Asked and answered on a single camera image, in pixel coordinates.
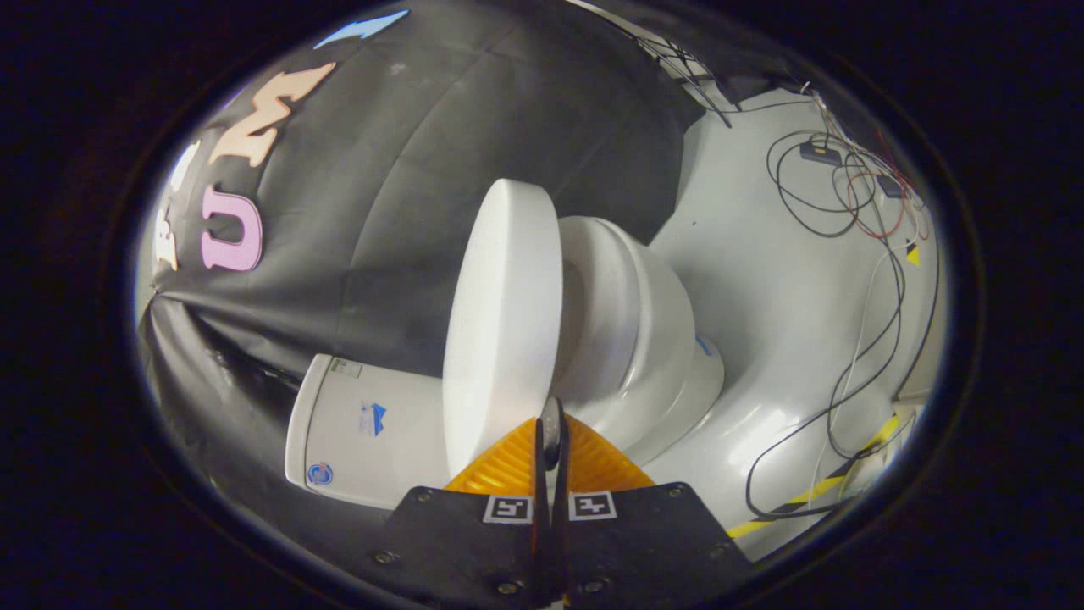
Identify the black backdrop cloth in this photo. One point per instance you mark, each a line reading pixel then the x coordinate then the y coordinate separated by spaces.
pixel 406 169

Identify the black power adapter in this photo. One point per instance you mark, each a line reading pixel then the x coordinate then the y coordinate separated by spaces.
pixel 820 153
pixel 891 186

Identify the yellow black floor tape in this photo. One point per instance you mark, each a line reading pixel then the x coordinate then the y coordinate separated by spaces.
pixel 813 491

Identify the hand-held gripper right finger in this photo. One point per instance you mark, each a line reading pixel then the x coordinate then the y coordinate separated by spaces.
pixel 644 542

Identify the black tripod stand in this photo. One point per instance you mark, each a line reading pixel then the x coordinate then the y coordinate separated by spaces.
pixel 677 72

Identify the white toilet lid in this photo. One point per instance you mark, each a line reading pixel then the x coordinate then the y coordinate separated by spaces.
pixel 500 322

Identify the white ceramic toilet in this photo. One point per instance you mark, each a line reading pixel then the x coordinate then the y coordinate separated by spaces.
pixel 644 322

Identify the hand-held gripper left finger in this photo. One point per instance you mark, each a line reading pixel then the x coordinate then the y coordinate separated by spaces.
pixel 474 542

